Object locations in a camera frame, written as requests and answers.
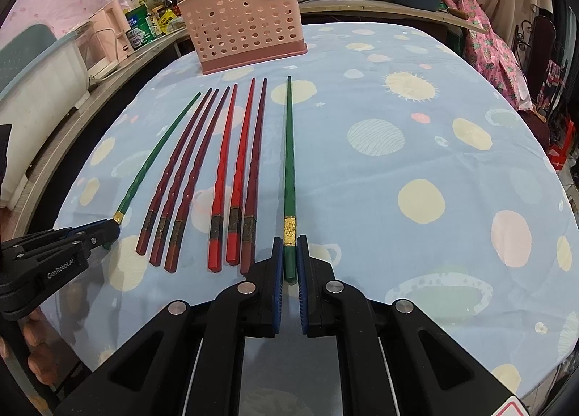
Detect clear storage box blue lid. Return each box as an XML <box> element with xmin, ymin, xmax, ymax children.
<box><xmin>0</xmin><ymin>24</ymin><xmax>91</xmax><ymax>127</ymax></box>

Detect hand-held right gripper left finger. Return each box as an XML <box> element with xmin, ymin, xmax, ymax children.
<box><xmin>54</xmin><ymin>235</ymin><xmax>286</xmax><ymax>416</ymax></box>

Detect green tin can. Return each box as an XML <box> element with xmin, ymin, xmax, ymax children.
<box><xmin>124</xmin><ymin>4</ymin><xmax>159</xmax><ymax>43</ymax></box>

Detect white blender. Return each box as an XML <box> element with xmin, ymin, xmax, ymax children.
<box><xmin>75</xmin><ymin>20</ymin><xmax>119</xmax><ymax>81</ymax></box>

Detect yellow packet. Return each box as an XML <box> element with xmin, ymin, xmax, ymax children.
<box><xmin>156</xmin><ymin>9</ymin><xmax>180</xmax><ymax>32</ymax></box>

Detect red plastic stool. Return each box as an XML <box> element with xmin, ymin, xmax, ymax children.
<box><xmin>547</xmin><ymin>120</ymin><xmax>577</xmax><ymax>169</ymax></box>

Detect dark red chopstick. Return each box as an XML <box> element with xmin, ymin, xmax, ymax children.
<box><xmin>148</xmin><ymin>88</ymin><xmax>220</xmax><ymax>268</ymax></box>
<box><xmin>164</xmin><ymin>86</ymin><xmax>231</xmax><ymax>274</ymax></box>
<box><xmin>240</xmin><ymin>77</ymin><xmax>269</xmax><ymax>276</ymax></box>
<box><xmin>136</xmin><ymin>88</ymin><xmax>213</xmax><ymax>258</ymax></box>

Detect pink pineapple print cloth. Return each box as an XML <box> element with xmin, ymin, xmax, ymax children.
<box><xmin>443</xmin><ymin>0</ymin><xmax>534</xmax><ymax>109</ymax></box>

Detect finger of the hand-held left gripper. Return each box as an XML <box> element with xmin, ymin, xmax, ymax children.
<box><xmin>0</xmin><ymin>225</ymin><xmax>105</xmax><ymax>259</ymax></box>
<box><xmin>13</xmin><ymin>221</ymin><xmax>123</xmax><ymax>291</ymax></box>

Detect pink perforated utensil basket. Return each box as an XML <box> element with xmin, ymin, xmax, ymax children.
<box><xmin>177</xmin><ymin>0</ymin><xmax>308</xmax><ymax>75</ymax></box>

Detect pink electric kettle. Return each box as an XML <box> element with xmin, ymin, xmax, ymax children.
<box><xmin>103</xmin><ymin>1</ymin><xmax>133</xmax><ymax>55</ymax></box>

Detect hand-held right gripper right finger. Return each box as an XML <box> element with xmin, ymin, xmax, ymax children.
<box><xmin>296</xmin><ymin>235</ymin><xmax>521</xmax><ymax>416</ymax></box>

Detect person's left hand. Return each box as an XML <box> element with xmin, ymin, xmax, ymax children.
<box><xmin>24</xmin><ymin>309</ymin><xmax>51</xmax><ymax>383</ymax></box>

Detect green chopstick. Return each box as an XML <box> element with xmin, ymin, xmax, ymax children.
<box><xmin>282</xmin><ymin>75</ymin><xmax>299</xmax><ymax>283</ymax></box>
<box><xmin>103</xmin><ymin>92</ymin><xmax>202</xmax><ymax>250</ymax></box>

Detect dark wooden chair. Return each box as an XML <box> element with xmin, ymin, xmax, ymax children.
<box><xmin>516</xmin><ymin>13</ymin><xmax>573</xmax><ymax>150</ymax></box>

